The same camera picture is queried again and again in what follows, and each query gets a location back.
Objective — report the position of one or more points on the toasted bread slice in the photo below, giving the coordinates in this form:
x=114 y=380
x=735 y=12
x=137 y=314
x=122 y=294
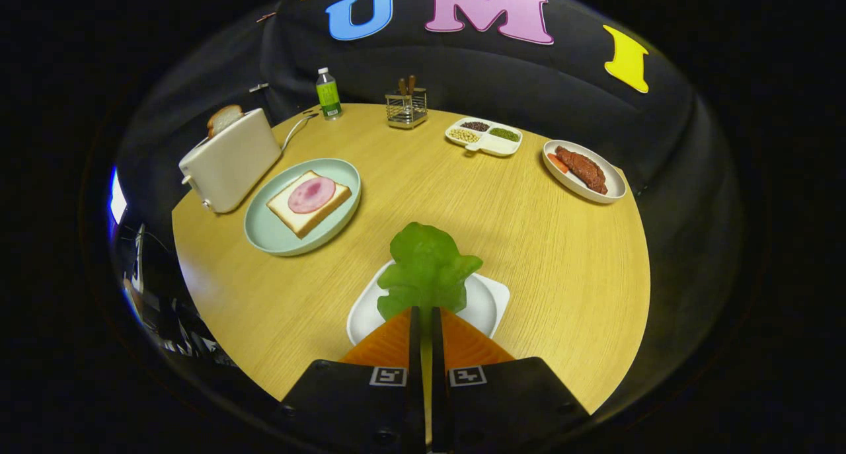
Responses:
x=223 y=118

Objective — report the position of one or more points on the pile of green beans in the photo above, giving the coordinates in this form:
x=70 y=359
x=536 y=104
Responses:
x=504 y=134

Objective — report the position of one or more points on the green lettuce leaf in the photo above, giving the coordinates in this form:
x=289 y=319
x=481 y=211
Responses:
x=426 y=269

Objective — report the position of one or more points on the white round plate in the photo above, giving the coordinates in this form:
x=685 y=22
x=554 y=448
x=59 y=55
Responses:
x=611 y=180

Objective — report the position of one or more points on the pink ham slice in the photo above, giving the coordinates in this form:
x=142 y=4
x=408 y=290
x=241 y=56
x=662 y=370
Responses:
x=310 y=195

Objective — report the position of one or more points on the white bread slice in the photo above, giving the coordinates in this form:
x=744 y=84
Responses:
x=297 y=219

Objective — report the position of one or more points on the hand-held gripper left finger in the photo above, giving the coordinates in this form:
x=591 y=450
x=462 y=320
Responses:
x=415 y=375

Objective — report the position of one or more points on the pile of red beans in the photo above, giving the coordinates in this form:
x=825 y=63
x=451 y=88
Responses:
x=474 y=126

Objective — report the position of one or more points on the orange carrot piece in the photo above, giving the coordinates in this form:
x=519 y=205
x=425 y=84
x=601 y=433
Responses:
x=557 y=162

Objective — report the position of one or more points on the brown meat piece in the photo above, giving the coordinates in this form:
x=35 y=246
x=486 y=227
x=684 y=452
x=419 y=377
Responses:
x=581 y=168

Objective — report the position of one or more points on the pale green round plate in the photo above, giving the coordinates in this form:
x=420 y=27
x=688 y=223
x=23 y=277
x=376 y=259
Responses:
x=277 y=239

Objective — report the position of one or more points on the black backdrop cloth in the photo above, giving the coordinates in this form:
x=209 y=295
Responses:
x=529 y=90

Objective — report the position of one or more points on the pile of yellow beans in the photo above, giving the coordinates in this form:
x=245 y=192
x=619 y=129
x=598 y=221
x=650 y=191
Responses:
x=464 y=135

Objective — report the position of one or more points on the clear bottle with green label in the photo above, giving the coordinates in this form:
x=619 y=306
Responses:
x=328 y=97

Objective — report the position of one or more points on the white toaster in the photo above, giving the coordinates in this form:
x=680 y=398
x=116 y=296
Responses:
x=231 y=163

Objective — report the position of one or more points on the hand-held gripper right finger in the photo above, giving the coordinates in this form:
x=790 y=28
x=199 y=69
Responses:
x=437 y=375

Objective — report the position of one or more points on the white divided dish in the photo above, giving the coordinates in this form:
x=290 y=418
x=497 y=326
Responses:
x=492 y=147

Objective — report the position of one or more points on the white square plate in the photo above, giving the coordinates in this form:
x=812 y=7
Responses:
x=486 y=302

